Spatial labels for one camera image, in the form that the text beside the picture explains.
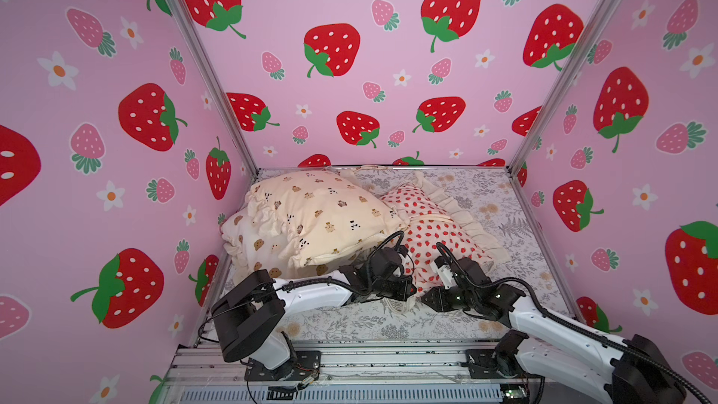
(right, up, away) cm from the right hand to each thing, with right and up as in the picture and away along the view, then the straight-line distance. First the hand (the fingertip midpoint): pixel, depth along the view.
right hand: (422, 303), depth 80 cm
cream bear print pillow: (-29, +25, -2) cm, 38 cm away
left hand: (-1, +4, -2) cm, 4 cm away
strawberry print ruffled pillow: (+8, +20, +13) cm, 25 cm away
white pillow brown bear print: (-54, +14, +9) cm, 56 cm away
